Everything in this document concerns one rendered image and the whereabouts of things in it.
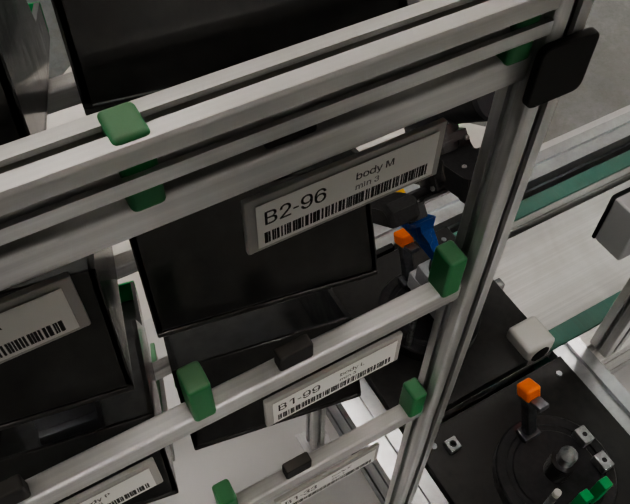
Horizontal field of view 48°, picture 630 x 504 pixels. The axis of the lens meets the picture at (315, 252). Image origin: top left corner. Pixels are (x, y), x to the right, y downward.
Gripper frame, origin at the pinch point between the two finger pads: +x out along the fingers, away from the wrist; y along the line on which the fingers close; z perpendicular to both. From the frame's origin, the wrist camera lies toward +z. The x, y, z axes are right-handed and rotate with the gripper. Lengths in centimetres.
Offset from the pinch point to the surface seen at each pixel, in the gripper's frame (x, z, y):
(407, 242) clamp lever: 3.9, -12.9, -0.1
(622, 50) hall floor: 22, -159, 190
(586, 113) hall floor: 36, -143, 150
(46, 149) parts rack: -25, 46, -39
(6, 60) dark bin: -28, 42, -39
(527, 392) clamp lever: 18.7, 7.2, -0.8
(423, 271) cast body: 6.1, -6.9, -2.1
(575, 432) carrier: 27.3, 6.8, 4.5
